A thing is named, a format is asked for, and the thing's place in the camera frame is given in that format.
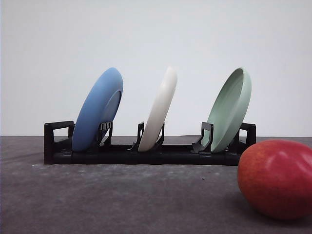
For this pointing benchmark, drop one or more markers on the black plate rack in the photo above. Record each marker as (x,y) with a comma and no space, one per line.
(58,147)

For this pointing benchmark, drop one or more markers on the green plate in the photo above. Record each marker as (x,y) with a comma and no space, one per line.
(229,109)

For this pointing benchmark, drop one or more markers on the blue plate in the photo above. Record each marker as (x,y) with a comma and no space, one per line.
(100,106)

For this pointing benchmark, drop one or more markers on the red pomegranate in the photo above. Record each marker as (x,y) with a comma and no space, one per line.
(275,178)

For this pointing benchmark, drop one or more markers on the white plate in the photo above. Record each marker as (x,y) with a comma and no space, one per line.
(158,111)

